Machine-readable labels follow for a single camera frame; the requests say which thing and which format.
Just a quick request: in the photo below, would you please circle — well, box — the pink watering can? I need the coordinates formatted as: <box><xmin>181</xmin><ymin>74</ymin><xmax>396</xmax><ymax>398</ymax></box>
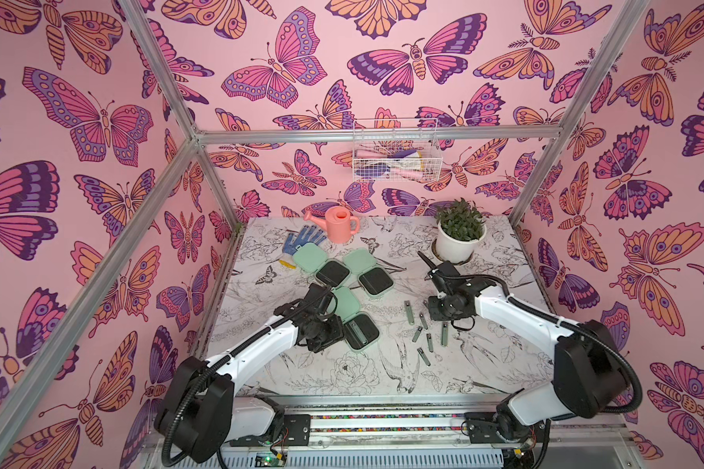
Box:
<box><xmin>303</xmin><ymin>206</ymin><xmax>361</xmax><ymax>244</ymax></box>

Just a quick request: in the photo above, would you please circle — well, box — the back right green case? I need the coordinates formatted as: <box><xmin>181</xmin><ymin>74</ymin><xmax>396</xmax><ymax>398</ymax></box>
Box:
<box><xmin>342</xmin><ymin>248</ymin><xmax>394</xmax><ymax>298</ymax></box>

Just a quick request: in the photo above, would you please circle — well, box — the white wire wall basket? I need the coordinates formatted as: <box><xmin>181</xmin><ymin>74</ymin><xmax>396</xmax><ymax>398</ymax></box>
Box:
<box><xmin>349</xmin><ymin>119</ymin><xmax>443</xmax><ymax>184</ymax></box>

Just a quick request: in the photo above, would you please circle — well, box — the green clipper case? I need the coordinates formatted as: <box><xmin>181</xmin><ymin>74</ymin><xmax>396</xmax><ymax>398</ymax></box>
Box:
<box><xmin>330</xmin><ymin>287</ymin><xmax>381</xmax><ymax>352</ymax></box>

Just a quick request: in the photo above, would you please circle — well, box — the potted green plant white pot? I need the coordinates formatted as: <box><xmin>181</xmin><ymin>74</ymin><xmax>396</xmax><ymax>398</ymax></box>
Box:
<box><xmin>434</xmin><ymin>199</ymin><xmax>486</xmax><ymax>264</ymax></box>

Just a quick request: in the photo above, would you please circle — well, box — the blue garden glove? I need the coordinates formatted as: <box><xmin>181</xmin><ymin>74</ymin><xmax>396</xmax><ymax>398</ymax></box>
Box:
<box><xmin>279</xmin><ymin>226</ymin><xmax>327</xmax><ymax>269</ymax></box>

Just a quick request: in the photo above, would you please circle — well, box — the large green nail clipper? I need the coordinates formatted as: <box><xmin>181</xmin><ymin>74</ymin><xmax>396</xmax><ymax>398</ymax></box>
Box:
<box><xmin>404</xmin><ymin>300</ymin><xmax>416</xmax><ymax>326</ymax></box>

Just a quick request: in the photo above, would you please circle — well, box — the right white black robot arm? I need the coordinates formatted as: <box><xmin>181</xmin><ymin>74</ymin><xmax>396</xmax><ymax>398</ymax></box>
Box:
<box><xmin>419</xmin><ymin>253</ymin><xmax>643</xmax><ymax>443</ymax></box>

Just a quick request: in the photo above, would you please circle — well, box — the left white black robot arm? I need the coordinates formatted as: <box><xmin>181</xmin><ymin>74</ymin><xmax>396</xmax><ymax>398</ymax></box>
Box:
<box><xmin>154</xmin><ymin>283</ymin><xmax>344</xmax><ymax>468</ymax></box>

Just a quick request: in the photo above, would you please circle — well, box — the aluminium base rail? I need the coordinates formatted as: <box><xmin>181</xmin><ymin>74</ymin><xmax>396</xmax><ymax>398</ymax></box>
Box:
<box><xmin>177</xmin><ymin>394</ymin><xmax>647</xmax><ymax>468</ymax></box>

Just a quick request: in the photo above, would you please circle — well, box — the back left green case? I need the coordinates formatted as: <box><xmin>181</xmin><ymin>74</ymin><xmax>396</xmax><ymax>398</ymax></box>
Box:
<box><xmin>293</xmin><ymin>243</ymin><xmax>351</xmax><ymax>287</ymax></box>

